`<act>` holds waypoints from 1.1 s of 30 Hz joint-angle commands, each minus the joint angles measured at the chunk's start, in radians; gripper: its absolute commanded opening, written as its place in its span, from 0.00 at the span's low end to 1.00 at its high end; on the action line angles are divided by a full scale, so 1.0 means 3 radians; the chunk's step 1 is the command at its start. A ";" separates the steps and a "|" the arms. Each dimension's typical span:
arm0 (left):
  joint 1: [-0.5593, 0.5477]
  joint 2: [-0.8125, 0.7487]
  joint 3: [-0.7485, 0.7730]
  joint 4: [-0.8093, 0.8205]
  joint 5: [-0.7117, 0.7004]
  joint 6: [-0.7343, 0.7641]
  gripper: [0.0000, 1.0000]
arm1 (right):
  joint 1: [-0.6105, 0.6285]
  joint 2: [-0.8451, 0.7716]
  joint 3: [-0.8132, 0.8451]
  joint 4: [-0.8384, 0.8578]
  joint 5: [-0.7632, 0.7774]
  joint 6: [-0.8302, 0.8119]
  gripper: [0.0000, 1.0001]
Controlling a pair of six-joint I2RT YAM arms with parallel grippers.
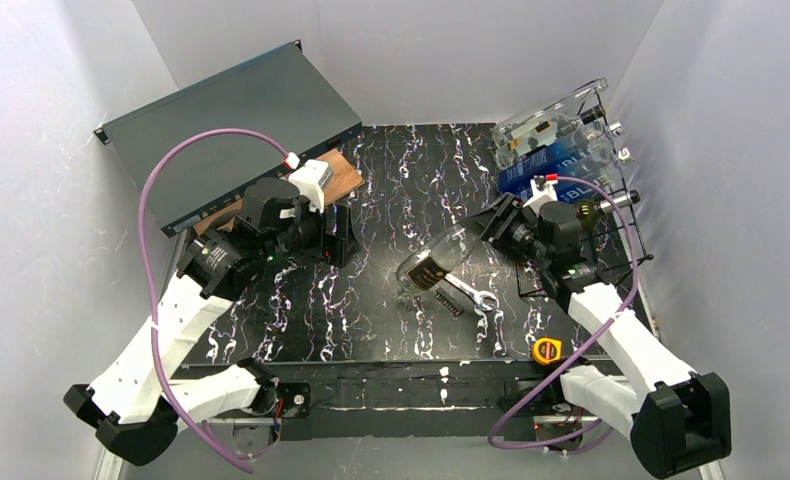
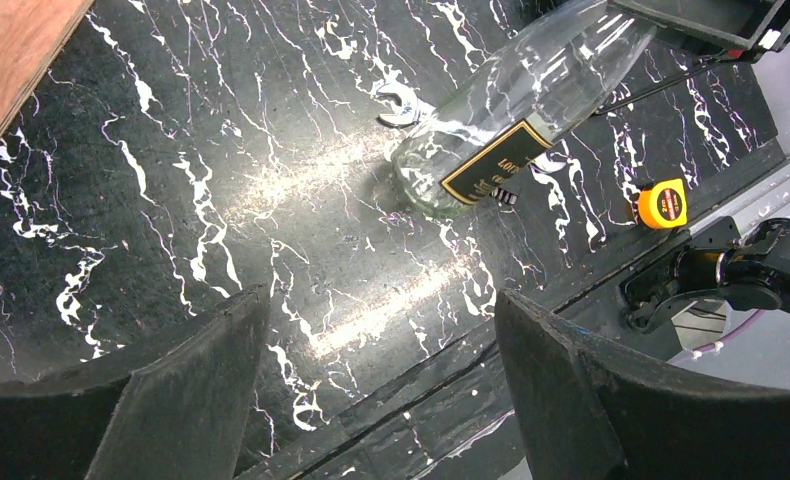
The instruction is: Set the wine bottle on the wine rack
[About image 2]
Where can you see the black wire wine rack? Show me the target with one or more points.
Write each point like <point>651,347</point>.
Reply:
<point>700,67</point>

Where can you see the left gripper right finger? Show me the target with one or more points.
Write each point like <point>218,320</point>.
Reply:
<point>591,408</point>

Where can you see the silver combination wrench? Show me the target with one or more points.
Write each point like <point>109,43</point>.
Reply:
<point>408,110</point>

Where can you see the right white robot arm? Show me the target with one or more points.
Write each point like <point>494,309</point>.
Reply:
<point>714,264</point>

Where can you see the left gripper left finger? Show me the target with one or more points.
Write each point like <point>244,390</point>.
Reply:
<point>173,405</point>

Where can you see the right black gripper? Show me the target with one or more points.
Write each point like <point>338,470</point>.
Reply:
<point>739,29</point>

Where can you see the yellow tape measure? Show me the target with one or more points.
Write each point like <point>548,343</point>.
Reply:
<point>662,205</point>

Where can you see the brown wooden board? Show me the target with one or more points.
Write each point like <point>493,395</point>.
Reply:
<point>32,33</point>

